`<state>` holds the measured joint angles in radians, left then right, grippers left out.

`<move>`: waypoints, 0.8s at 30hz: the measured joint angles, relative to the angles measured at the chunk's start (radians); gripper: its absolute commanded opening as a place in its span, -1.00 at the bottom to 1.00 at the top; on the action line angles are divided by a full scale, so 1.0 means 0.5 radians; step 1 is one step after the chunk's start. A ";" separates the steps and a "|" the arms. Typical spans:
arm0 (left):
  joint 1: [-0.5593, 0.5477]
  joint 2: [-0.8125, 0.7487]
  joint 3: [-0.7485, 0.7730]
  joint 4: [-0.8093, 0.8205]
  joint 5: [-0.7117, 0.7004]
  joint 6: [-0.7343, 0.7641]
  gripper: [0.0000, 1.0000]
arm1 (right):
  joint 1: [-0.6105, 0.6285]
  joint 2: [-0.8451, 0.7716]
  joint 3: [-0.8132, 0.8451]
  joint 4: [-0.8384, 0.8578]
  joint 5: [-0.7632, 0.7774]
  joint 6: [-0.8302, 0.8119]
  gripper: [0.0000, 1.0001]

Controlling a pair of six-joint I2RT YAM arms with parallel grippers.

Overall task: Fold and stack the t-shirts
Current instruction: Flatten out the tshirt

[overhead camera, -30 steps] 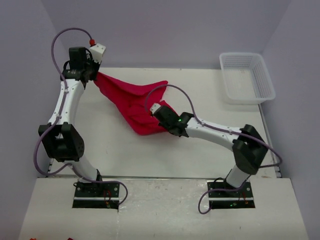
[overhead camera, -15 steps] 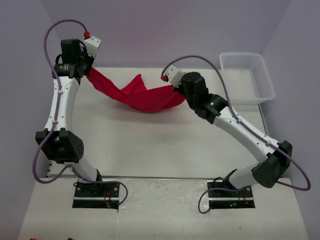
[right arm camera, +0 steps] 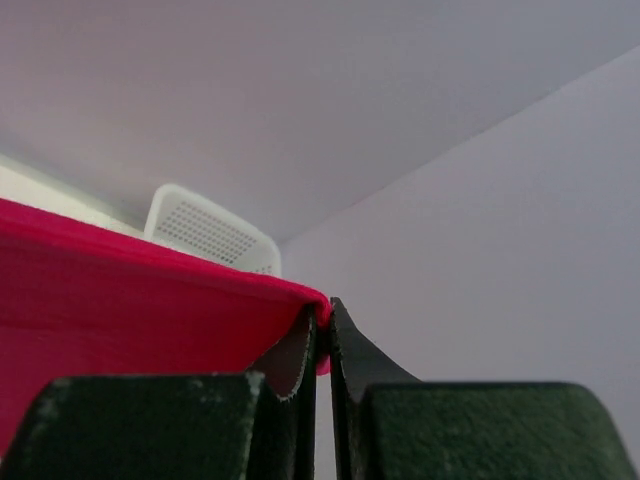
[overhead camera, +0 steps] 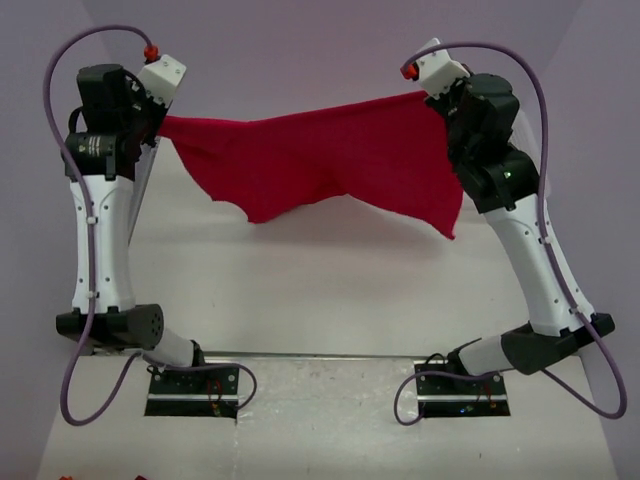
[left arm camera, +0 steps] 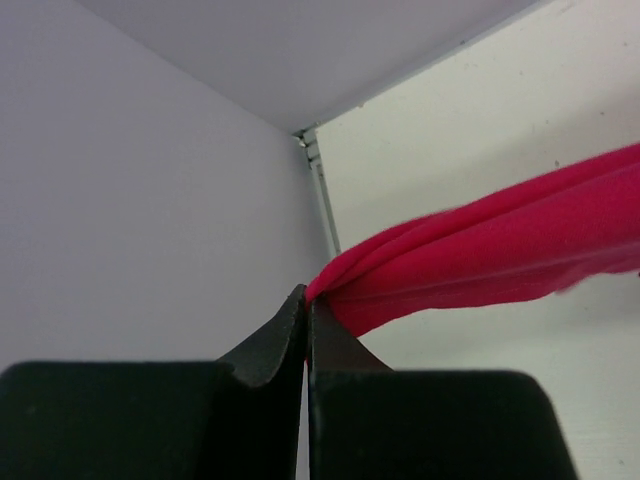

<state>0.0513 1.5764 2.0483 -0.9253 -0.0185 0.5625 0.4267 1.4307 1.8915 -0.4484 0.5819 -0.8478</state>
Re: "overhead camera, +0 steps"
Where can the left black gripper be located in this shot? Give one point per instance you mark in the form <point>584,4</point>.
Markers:
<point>151,122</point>

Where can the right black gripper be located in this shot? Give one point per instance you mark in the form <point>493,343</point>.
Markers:
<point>442,103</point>

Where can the red t shirt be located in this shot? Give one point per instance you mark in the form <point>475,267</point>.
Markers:
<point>390,153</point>

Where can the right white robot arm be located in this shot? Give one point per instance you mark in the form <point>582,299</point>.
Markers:
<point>503,182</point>

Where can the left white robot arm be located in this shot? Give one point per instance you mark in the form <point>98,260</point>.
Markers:
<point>115,126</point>

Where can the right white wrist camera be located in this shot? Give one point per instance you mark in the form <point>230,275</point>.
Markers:
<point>436,73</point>

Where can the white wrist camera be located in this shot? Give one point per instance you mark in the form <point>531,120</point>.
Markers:
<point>161,76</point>
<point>436,73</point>

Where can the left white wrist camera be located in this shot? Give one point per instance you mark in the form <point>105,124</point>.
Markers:
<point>161,76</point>

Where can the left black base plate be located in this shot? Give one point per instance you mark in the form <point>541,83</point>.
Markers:
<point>212,393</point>

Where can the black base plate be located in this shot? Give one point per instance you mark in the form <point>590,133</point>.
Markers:
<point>441,397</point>
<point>212,393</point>

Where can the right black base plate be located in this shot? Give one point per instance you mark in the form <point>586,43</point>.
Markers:
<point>441,397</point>

